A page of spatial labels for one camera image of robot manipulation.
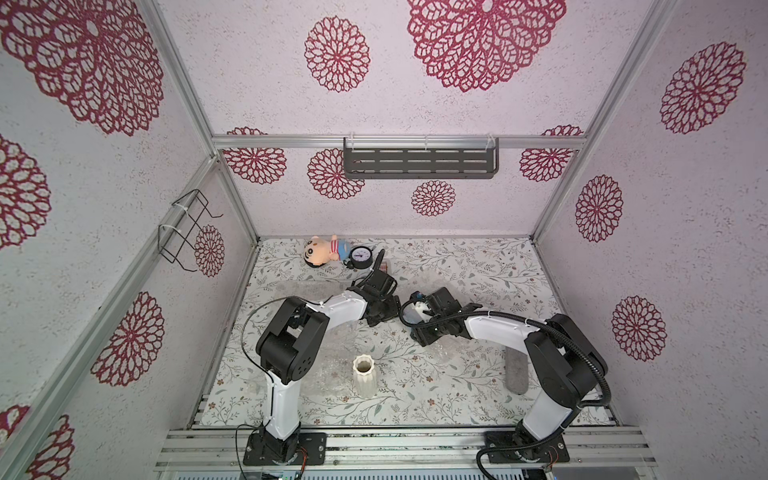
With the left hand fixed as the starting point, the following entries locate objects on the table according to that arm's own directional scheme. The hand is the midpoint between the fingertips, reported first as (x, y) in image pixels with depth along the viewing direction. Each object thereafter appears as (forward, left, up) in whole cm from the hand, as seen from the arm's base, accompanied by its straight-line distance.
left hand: (395, 314), depth 97 cm
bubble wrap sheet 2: (-5, -5, +10) cm, 12 cm away
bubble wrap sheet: (-19, +19, -1) cm, 27 cm away
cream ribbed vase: (-25, +8, +14) cm, 29 cm away
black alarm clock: (+24, +12, 0) cm, 27 cm away
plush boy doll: (+22, +28, +6) cm, 36 cm away
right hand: (-5, -7, +1) cm, 8 cm away
